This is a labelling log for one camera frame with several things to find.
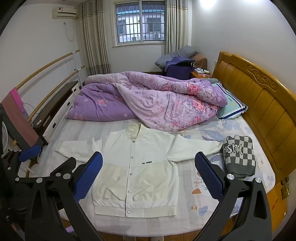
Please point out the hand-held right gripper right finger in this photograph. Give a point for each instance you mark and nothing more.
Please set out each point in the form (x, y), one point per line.
(208, 176)

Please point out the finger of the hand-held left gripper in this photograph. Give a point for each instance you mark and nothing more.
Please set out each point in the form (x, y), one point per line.
(29, 154)
(64, 165)

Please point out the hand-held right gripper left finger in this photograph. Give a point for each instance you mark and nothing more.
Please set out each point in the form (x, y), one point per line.
(89, 176)

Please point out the white snap-button jacket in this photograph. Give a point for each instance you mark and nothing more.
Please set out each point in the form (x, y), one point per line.
(138, 176)

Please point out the white standing fan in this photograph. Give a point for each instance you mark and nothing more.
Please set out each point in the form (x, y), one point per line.
(4, 136)

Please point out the folded grey checkered sweater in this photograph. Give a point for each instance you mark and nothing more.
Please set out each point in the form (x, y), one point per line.
(240, 154)

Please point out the reddish brown towel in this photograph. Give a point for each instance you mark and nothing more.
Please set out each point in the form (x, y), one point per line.
(16, 115)

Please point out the purple floor mat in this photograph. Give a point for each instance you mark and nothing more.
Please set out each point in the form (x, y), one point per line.
(70, 229)

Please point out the pink towel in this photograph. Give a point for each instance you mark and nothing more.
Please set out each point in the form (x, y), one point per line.
(17, 98)

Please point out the striped light blue pillow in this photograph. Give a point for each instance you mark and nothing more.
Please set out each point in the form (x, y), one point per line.
(231, 104)

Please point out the purple floral quilt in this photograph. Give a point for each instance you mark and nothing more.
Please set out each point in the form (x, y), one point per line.
(161, 104)

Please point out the wooden nightstand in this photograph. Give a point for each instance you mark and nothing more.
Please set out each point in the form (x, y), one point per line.
(200, 76)

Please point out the purple cloth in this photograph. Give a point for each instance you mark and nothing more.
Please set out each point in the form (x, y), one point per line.
(178, 69)

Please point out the brown chair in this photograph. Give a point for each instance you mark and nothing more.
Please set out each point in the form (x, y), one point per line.
(200, 60)

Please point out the grey pillow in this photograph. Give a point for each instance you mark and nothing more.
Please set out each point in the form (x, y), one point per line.
(182, 51)

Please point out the striped beige curtain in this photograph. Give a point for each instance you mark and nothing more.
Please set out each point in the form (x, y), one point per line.
(96, 39)
(177, 25)

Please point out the barred window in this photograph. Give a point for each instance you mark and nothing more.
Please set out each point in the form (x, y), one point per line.
(141, 22)

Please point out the wooden wall rail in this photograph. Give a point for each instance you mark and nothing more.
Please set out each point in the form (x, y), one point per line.
(46, 65)
(57, 87)

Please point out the white rail post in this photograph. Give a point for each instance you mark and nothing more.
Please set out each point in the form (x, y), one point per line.
(77, 69)

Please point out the white wall air conditioner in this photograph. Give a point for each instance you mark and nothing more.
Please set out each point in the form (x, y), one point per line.
(64, 9)

